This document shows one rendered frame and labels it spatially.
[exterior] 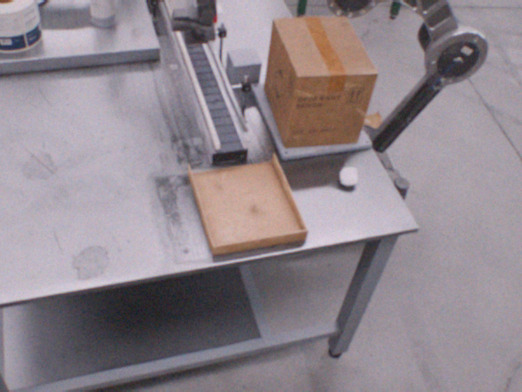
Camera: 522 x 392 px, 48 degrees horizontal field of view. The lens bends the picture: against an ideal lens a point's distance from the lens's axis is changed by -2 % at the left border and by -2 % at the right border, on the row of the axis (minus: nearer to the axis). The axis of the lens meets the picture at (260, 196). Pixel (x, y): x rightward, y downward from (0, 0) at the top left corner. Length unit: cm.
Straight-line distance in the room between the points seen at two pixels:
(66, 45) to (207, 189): 78
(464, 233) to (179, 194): 166
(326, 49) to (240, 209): 53
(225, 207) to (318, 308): 96
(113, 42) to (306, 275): 123
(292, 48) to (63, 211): 78
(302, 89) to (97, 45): 81
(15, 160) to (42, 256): 37
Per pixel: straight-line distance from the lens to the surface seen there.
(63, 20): 230
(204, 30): 188
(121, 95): 200
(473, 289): 276
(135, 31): 222
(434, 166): 321
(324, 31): 185
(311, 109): 172
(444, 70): 236
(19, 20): 210
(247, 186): 170
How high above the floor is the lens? 207
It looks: 47 degrees down
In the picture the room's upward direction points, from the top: 9 degrees clockwise
